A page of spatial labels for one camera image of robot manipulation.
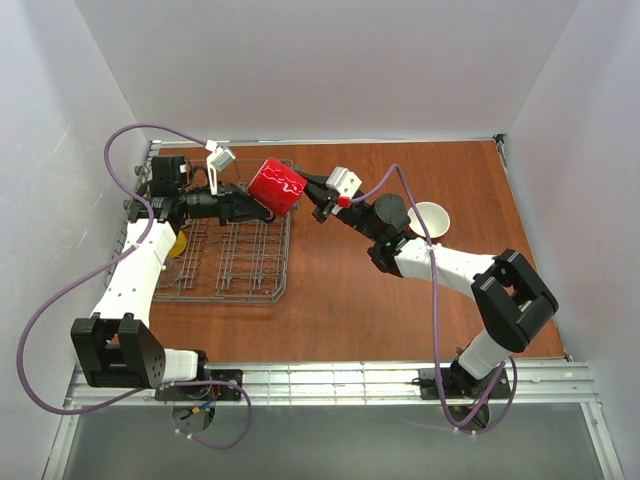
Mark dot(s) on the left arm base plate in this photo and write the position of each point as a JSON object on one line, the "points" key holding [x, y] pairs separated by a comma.
{"points": [[223, 391]]}

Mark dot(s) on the aluminium mounting rail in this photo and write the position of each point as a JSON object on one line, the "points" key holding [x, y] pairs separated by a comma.
{"points": [[540, 381]]}

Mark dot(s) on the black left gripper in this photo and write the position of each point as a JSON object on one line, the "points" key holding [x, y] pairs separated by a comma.
{"points": [[228, 203]]}

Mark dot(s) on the grey wire dish rack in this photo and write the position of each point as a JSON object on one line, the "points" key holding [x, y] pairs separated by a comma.
{"points": [[237, 263]]}

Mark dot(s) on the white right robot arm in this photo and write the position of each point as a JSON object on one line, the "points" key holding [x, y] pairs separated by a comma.
{"points": [[513, 301]]}

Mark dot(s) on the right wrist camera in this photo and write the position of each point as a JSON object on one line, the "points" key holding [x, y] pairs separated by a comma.
{"points": [[346, 183]]}

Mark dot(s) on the plain red mug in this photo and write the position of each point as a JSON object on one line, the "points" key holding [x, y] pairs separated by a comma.
{"points": [[277, 186]]}

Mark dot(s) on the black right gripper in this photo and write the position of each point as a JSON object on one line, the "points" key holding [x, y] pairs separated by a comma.
{"points": [[327, 196]]}

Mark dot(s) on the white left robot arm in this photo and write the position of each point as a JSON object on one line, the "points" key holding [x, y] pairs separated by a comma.
{"points": [[115, 346]]}

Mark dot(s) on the yellow cup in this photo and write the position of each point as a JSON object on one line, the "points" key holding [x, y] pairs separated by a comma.
{"points": [[179, 246]]}

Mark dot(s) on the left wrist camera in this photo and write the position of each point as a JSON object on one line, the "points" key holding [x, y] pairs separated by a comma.
{"points": [[218, 159]]}

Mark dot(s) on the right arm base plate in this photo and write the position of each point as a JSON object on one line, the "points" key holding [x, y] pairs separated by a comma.
{"points": [[459, 384]]}

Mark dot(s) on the red floral mug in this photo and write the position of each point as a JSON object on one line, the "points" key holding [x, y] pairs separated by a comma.
{"points": [[431, 215]]}

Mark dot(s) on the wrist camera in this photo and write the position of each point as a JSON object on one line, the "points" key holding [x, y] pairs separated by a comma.
{"points": [[218, 159], [346, 183]]}

